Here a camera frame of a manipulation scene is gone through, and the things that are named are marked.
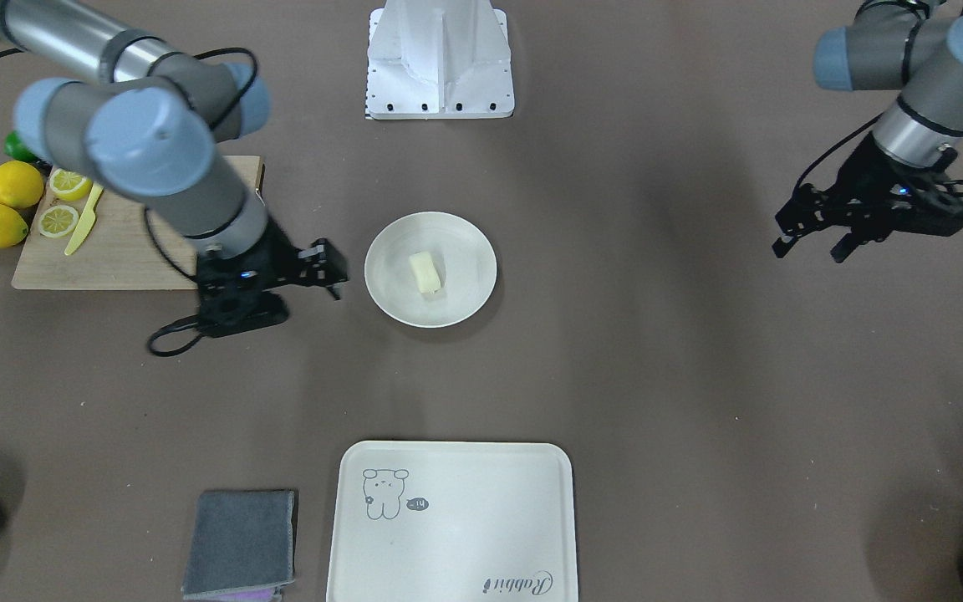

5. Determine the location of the cream rectangular tray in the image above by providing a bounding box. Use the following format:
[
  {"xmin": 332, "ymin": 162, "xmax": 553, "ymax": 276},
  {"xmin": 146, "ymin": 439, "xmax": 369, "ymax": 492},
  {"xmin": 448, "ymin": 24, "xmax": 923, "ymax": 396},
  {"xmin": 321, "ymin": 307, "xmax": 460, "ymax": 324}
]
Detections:
[{"xmin": 326, "ymin": 441, "xmax": 580, "ymax": 601}]

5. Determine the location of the pale steamed bun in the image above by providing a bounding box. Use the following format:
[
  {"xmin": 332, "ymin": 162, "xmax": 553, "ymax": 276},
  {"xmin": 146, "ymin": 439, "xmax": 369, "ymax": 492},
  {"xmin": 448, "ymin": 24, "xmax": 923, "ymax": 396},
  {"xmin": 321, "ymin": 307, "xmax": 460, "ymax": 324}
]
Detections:
[{"xmin": 408, "ymin": 251, "xmax": 443, "ymax": 296}]

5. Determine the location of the lemon slice lower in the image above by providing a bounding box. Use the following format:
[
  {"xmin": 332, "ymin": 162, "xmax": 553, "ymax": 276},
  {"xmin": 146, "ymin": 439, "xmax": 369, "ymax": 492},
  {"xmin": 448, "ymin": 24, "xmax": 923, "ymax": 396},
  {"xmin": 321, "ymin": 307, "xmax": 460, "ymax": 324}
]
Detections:
[{"xmin": 33, "ymin": 203, "xmax": 80, "ymax": 239}]

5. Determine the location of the cream round plate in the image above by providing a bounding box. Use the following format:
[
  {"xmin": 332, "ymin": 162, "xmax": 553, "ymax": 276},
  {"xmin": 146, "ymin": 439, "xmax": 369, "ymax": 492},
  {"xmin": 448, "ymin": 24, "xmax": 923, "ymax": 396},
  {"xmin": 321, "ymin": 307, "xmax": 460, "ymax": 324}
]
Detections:
[{"xmin": 364, "ymin": 211, "xmax": 498, "ymax": 329}]

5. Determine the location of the wooden cutting board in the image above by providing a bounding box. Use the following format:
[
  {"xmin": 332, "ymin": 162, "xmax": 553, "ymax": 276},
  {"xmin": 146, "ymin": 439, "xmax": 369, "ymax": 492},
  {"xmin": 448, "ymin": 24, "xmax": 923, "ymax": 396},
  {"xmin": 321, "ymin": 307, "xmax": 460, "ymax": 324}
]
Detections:
[{"xmin": 12, "ymin": 155, "xmax": 264, "ymax": 291}]

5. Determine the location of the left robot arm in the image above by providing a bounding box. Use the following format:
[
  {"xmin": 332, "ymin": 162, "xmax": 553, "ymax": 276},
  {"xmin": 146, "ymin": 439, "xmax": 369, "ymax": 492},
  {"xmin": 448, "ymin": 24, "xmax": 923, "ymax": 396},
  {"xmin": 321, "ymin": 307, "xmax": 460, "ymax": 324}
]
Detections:
[{"xmin": 772, "ymin": 1, "xmax": 963, "ymax": 263}]

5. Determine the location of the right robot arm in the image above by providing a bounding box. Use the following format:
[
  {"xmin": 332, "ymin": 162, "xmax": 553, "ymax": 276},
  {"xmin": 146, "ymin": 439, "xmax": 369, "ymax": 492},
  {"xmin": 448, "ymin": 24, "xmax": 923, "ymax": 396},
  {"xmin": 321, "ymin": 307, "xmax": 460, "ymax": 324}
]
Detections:
[{"xmin": 0, "ymin": 1, "xmax": 349, "ymax": 339}]

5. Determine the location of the grey folded cloth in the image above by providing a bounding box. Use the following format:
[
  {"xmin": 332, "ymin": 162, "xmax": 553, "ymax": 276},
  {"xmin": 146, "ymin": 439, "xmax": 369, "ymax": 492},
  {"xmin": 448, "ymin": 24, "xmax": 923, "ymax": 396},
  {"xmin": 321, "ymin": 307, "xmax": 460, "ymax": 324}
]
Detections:
[{"xmin": 182, "ymin": 489, "xmax": 297, "ymax": 601}]

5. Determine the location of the yellow plastic knife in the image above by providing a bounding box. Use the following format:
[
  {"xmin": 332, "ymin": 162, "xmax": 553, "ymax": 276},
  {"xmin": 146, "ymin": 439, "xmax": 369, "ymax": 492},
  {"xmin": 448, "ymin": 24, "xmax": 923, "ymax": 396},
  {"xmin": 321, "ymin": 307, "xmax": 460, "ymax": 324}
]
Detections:
[{"xmin": 64, "ymin": 183, "xmax": 104, "ymax": 256}]

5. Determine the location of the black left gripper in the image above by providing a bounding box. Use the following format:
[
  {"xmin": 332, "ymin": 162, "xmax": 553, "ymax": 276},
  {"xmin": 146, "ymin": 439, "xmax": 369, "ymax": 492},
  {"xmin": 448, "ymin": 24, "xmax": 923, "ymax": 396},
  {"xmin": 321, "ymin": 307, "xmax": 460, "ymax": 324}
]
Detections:
[{"xmin": 772, "ymin": 134, "xmax": 963, "ymax": 264}]

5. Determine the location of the lemon slice upper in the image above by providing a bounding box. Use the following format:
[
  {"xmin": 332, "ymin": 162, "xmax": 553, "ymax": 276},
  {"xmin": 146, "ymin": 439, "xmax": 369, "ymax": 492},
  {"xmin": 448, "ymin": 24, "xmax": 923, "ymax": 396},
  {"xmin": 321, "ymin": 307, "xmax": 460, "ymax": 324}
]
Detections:
[{"xmin": 48, "ymin": 167, "xmax": 93, "ymax": 202}]

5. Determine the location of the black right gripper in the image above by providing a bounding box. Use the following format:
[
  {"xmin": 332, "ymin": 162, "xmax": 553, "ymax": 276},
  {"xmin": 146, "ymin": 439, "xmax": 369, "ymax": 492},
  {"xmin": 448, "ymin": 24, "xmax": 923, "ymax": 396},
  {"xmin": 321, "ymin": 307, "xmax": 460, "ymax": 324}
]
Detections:
[{"xmin": 196, "ymin": 222, "xmax": 350, "ymax": 338}]

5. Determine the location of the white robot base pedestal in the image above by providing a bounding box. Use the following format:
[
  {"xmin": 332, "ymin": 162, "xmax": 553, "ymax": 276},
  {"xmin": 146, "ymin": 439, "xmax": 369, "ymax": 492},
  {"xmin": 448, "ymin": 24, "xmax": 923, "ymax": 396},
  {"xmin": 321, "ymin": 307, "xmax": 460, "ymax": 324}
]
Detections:
[{"xmin": 364, "ymin": 1, "xmax": 516, "ymax": 120}]

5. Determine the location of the lemon slice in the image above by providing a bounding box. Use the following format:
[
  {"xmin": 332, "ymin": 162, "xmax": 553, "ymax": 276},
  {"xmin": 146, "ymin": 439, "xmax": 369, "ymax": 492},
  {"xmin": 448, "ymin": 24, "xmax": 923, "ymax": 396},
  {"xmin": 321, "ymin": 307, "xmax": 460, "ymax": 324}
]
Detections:
[
  {"xmin": 48, "ymin": 167, "xmax": 93, "ymax": 202},
  {"xmin": 33, "ymin": 203, "xmax": 80, "ymax": 239}
]

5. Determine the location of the whole yellow lemon upper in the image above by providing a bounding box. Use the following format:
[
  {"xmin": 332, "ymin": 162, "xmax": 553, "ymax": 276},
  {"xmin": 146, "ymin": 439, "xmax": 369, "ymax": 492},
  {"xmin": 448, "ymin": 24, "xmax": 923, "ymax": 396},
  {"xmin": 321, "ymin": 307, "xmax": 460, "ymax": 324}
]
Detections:
[{"xmin": 0, "ymin": 160, "xmax": 45, "ymax": 209}]

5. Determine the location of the green lime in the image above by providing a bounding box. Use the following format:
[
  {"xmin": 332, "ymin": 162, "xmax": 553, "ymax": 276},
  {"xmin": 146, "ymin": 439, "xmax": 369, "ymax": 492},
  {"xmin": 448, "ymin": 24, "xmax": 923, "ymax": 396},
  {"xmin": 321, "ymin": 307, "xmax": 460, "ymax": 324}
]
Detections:
[{"xmin": 3, "ymin": 130, "xmax": 42, "ymax": 163}]

